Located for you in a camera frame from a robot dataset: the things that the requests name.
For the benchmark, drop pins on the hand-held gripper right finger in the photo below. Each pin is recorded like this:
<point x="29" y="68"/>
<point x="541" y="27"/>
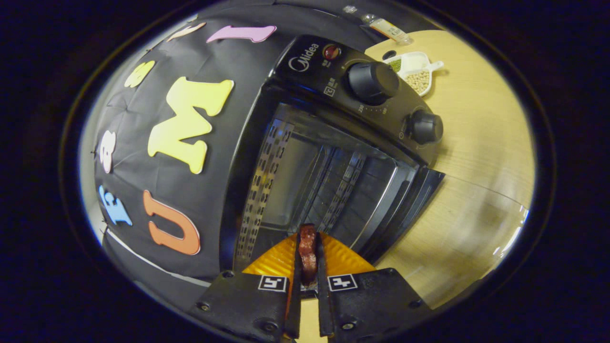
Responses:
<point x="367" y="305"/>

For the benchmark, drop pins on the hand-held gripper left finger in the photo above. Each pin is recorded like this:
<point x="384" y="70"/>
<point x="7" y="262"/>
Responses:
<point x="243" y="305"/>

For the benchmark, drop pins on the red raw steak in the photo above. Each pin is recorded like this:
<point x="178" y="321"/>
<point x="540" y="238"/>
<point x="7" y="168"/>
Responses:
<point x="308" y="252"/>

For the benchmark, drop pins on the black toaster oven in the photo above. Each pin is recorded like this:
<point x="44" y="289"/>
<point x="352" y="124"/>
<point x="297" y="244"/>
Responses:
<point x="314" y="62"/>

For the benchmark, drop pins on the white divided bean dish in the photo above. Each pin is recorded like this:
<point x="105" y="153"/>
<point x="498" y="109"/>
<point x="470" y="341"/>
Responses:
<point x="419" y="71"/>

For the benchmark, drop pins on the small black round cap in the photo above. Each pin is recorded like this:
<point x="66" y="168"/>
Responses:
<point x="389" y="55"/>

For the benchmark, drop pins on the clear glass bottle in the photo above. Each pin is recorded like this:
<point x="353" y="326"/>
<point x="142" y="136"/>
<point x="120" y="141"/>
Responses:
<point x="388" y="29"/>

